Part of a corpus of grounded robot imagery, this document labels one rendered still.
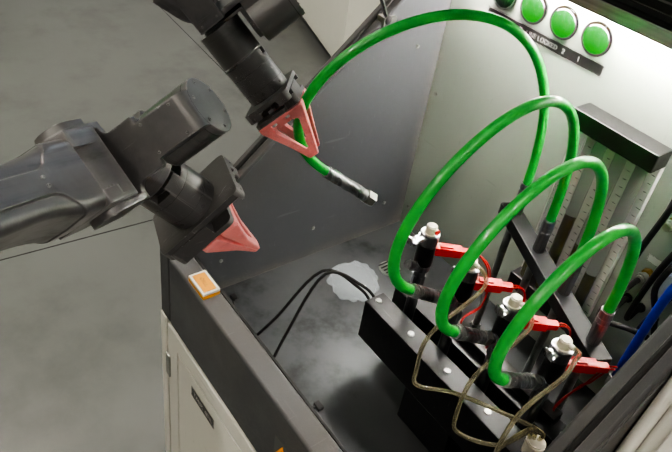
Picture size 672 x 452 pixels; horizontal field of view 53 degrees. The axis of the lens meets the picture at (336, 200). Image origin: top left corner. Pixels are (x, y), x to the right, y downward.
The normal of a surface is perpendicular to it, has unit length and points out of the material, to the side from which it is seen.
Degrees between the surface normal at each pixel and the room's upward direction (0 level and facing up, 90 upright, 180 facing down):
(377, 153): 90
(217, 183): 45
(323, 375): 0
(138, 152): 69
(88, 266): 0
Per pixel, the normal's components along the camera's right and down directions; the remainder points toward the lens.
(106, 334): 0.13, -0.80
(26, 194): 0.81, -0.52
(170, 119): -0.15, 0.19
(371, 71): 0.58, 0.55
